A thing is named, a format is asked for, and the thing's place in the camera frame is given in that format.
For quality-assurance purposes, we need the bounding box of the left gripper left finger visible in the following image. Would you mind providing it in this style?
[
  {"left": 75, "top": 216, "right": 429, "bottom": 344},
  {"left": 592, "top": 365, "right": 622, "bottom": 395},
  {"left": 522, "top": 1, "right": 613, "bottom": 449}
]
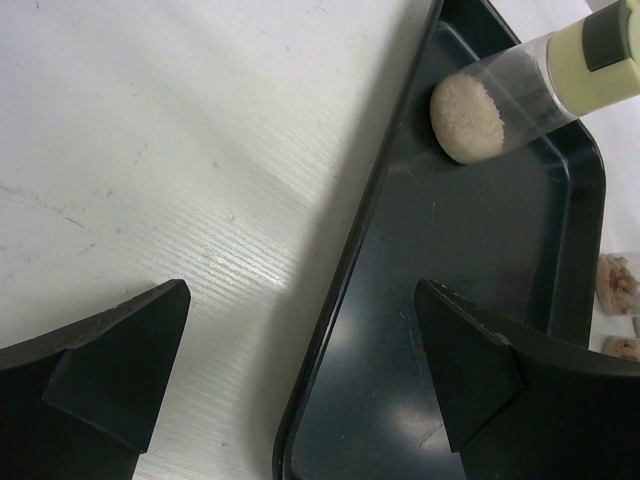
[{"left": 1, "top": 279, "right": 191, "bottom": 479}]

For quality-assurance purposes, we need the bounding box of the pink cap spice bottle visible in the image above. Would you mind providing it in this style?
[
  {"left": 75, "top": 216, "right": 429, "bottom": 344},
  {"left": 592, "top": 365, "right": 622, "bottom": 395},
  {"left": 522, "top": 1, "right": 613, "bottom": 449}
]
[{"left": 596, "top": 252, "right": 639, "bottom": 317}]

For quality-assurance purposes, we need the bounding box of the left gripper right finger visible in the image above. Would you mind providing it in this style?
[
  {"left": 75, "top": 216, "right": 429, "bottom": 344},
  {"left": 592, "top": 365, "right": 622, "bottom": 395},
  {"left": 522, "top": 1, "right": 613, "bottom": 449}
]
[{"left": 414, "top": 280, "right": 639, "bottom": 479}]

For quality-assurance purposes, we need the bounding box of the black rectangular plastic tray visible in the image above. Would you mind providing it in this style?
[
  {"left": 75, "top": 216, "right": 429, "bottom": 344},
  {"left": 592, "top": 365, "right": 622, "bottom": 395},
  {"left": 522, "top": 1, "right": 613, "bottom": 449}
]
[{"left": 273, "top": 1, "right": 606, "bottom": 479}]

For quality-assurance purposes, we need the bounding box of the small black cap spice bottle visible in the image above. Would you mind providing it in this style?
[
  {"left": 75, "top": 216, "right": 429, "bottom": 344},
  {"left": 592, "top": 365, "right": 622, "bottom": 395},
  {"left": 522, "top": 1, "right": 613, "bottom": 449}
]
[{"left": 602, "top": 336, "right": 640, "bottom": 363}]

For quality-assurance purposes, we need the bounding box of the yellow cap spice bottle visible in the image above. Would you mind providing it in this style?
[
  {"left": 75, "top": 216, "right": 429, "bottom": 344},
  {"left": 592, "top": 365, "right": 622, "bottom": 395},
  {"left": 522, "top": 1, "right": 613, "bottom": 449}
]
[{"left": 430, "top": 1, "right": 639, "bottom": 164}]

